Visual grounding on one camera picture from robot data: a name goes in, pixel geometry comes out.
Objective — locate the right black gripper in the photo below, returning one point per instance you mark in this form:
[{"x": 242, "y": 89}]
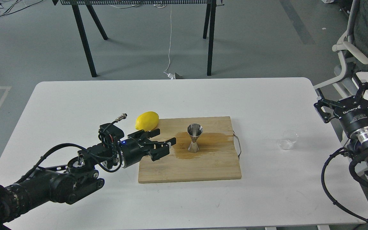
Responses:
[{"x": 358, "y": 118}]

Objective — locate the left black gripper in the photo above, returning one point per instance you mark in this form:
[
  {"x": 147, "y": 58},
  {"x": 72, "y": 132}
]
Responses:
[{"x": 138, "y": 145}]

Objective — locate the steel double jigger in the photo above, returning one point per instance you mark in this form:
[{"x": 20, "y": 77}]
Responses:
[{"x": 194, "y": 130}]

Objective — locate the clear glass measuring cup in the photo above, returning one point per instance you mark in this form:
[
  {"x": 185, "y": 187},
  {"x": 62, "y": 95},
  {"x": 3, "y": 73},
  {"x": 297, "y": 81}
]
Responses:
[{"x": 288, "y": 140}]

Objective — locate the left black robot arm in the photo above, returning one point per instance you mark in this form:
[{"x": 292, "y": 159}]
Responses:
[{"x": 79, "y": 177}]

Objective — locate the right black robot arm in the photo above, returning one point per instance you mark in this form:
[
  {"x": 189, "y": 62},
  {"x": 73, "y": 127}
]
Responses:
[{"x": 356, "y": 150}]

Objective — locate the yellow lemon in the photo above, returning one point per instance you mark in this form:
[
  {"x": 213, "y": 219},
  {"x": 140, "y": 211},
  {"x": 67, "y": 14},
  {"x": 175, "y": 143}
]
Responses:
[{"x": 147, "y": 121}]

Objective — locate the white office chair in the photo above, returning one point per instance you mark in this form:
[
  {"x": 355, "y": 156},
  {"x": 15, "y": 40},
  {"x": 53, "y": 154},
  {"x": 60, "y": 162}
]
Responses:
[{"x": 348, "y": 55}]

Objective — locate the wooden cutting board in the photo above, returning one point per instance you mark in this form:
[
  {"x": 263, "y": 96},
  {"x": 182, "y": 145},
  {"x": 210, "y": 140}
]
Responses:
[{"x": 216, "y": 159}]

